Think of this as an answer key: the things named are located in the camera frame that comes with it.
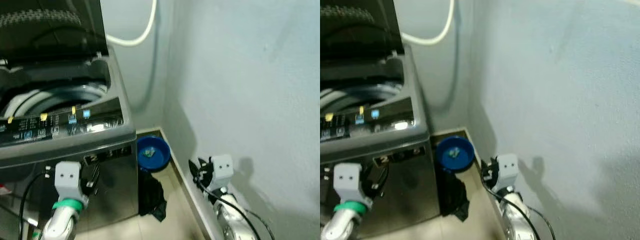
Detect grey top-load washing machine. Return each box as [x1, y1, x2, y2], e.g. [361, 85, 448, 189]
[0, 45, 139, 237]
[320, 42, 442, 239]

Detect blue plastic basin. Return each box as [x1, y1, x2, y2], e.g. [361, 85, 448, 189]
[435, 136, 476, 175]
[135, 135, 172, 173]

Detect crumpled black garment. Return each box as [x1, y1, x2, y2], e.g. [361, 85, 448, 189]
[439, 172, 471, 223]
[137, 171, 167, 223]

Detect black washer lid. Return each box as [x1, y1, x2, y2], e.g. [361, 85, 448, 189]
[320, 0, 405, 64]
[0, 0, 110, 67]

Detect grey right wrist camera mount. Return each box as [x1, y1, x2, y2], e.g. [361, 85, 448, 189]
[494, 152, 520, 192]
[209, 153, 235, 192]

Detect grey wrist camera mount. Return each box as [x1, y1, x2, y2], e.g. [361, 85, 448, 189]
[53, 160, 83, 200]
[333, 162, 363, 203]
[494, 152, 520, 192]
[209, 153, 235, 192]

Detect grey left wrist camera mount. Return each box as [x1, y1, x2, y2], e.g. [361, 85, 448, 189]
[333, 162, 363, 203]
[53, 160, 83, 200]

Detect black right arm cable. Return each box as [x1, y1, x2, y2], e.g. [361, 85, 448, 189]
[481, 175, 557, 240]
[196, 177, 275, 240]

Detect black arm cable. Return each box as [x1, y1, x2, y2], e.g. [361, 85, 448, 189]
[196, 177, 275, 240]
[18, 171, 56, 240]
[481, 175, 557, 240]

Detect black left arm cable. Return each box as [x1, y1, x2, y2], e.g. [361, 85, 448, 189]
[18, 171, 56, 240]

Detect white hose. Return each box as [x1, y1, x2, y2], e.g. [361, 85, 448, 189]
[104, 0, 159, 48]
[400, 0, 456, 47]

